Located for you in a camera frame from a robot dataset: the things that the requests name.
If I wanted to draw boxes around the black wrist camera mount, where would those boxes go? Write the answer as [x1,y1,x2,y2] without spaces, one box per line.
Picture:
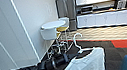
[50,47,67,59]

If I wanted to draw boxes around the grey microwave oven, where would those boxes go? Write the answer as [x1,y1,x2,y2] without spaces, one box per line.
[80,3,96,14]

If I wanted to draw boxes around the round white high table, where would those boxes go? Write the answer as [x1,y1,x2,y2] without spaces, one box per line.
[40,18,73,59]

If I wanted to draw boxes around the white wardrobe door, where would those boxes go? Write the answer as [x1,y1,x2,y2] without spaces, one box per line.
[0,0,42,70]

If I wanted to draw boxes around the white T-shirt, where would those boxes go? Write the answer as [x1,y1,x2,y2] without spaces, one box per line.
[49,45,109,70]

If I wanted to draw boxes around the pale grey hanger with T-shirt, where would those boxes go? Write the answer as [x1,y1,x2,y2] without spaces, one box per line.
[64,30,99,61]

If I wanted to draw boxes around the white lower kitchen cabinets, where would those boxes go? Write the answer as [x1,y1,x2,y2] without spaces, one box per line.
[75,6,127,37]

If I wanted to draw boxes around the yellow and white high stool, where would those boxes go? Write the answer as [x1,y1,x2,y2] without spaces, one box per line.
[54,16,75,47]

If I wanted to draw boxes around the steel refrigerator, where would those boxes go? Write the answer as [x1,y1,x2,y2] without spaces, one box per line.
[55,0,83,33]

